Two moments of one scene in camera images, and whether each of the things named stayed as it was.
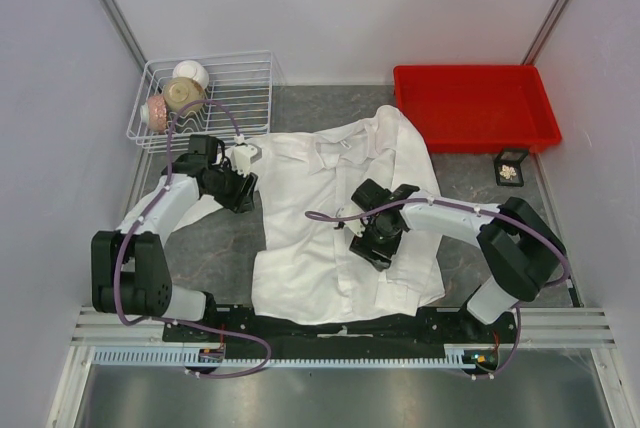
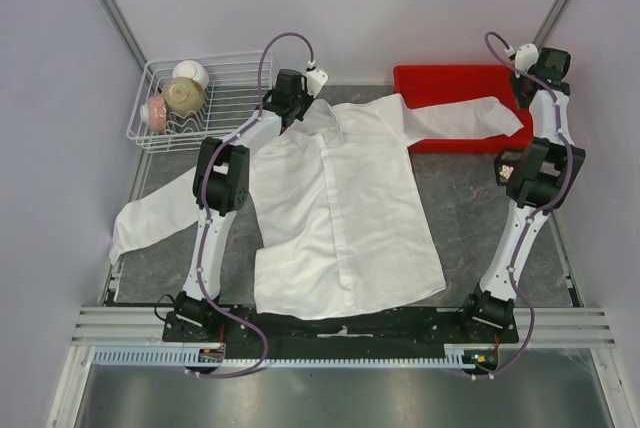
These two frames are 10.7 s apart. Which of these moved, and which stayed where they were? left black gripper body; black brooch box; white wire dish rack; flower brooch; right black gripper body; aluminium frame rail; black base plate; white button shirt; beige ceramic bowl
Moved: right black gripper body; left black gripper body; white button shirt
Stayed: black base plate; black brooch box; flower brooch; white wire dish rack; beige ceramic bowl; aluminium frame rail
